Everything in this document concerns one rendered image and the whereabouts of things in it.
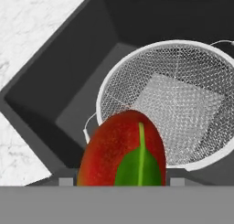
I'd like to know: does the dark grey sink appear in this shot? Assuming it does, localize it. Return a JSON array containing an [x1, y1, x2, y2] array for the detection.
[[0, 0, 234, 187]]

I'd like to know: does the white mesh colander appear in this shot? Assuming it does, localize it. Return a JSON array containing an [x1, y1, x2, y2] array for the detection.
[[82, 39, 234, 173]]

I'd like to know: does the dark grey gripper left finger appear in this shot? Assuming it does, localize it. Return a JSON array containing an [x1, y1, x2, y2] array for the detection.
[[27, 167, 79, 187]]

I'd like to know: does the red and green mango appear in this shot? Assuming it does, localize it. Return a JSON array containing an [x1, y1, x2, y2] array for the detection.
[[76, 109, 167, 187]]

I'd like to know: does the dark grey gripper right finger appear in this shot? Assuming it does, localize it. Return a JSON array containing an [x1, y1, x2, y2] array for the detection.
[[165, 168, 206, 187]]

